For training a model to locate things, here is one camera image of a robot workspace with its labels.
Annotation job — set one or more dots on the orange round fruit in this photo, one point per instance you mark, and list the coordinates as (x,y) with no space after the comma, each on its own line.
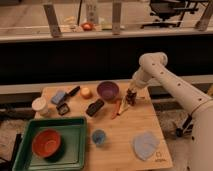
(86,93)

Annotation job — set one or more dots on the black rectangular block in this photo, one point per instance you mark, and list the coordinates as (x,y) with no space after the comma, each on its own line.
(93,108)

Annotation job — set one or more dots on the orange bowl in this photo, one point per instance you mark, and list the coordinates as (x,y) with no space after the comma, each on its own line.
(46,143)

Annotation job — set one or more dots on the black handled brush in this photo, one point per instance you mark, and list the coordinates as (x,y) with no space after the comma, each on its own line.
(72,93)

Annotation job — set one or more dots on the white lidded cup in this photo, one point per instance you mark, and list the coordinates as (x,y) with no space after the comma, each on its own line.
(40,105)

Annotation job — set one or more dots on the black stand beside table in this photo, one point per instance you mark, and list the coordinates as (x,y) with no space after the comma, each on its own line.
(185,128)

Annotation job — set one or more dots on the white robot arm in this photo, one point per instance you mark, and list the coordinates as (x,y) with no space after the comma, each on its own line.
(198,105)

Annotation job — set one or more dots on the orange fruit in background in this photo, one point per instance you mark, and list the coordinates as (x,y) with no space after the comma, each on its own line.
(87,26)

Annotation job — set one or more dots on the dark red grape bunch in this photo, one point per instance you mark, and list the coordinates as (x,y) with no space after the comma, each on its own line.
(131,97)

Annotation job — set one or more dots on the light blue cloth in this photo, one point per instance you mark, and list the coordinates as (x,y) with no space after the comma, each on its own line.
(145,145)

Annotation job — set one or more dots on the blue plastic cup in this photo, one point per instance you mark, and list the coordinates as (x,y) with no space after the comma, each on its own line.
(98,137)

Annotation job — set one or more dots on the small black box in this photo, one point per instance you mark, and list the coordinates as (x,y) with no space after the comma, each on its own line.
(62,109)

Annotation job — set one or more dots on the purple bowl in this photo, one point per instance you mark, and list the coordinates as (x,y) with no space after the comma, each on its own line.
(108,90)

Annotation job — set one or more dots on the black office chair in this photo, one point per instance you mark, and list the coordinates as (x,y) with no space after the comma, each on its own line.
(171,12)

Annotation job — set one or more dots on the orange carrot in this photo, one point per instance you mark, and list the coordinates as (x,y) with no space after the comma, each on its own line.
(116,109)

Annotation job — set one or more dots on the blue sponge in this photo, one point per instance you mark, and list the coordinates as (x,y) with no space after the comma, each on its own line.
(58,97)

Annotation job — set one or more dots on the green plastic tray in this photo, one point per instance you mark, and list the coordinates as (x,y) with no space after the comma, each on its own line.
(69,157)

